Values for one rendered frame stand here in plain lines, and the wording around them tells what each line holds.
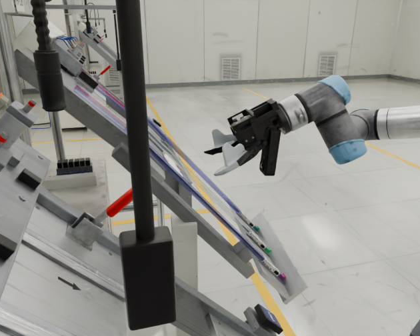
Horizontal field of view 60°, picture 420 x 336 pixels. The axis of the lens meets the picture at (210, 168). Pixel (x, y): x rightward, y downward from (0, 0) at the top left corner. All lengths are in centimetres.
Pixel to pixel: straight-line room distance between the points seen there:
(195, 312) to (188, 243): 31
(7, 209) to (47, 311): 10
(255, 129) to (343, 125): 19
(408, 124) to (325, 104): 20
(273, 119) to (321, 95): 11
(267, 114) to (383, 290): 153
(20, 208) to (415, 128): 81
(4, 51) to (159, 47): 682
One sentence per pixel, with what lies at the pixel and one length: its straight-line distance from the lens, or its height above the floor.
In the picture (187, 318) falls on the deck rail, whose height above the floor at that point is 85.
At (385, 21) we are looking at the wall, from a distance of 1019.
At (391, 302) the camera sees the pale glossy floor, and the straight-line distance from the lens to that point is 212.
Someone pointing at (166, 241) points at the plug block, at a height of 120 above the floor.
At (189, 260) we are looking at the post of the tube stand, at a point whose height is 74.
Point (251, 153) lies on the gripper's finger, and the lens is 80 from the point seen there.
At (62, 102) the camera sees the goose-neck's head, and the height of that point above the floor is 123.
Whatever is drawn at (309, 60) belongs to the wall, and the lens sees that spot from 911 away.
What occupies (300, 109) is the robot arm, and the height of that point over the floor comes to 111.
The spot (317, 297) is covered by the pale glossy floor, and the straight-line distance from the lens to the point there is 202.
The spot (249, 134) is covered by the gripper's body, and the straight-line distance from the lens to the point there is 81.
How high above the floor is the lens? 129
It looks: 22 degrees down
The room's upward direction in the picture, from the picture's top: straight up
